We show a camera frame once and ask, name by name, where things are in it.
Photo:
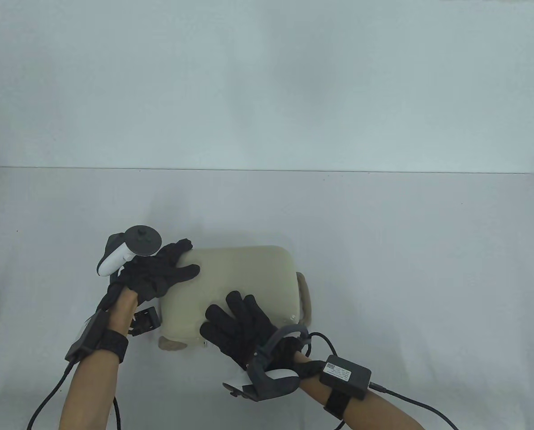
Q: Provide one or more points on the person's right hand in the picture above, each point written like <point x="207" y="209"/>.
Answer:
<point x="244" y="327"/>

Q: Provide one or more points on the person's left hand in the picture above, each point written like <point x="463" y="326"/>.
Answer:
<point x="159" y="273"/>

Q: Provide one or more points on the beige hard-shell suitcase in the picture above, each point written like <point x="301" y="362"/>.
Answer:
<point x="244" y="282"/>

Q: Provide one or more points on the person's left forearm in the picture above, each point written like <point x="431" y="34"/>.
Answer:
<point x="96" y="380"/>

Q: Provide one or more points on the grey left hand controller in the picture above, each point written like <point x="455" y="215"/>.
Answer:
<point x="144" y="239"/>

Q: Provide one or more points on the grey hand controller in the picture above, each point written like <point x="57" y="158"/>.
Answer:
<point x="144" y="239"/>
<point x="271" y="380"/>

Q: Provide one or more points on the grey right hand controller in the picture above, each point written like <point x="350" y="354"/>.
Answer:
<point x="271" y="380"/>

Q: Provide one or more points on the black left wrist sensor box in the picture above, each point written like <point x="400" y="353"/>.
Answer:
<point x="90" y="336"/>

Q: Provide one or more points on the black wrist sensor box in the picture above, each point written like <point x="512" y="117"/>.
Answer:
<point x="345" y="374"/>
<point x="90" y="336"/>

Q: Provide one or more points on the black right wrist sensor box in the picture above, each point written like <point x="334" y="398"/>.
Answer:
<point x="345" y="374"/>

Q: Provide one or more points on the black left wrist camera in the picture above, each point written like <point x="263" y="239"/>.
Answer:
<point x="146" y="320"/>

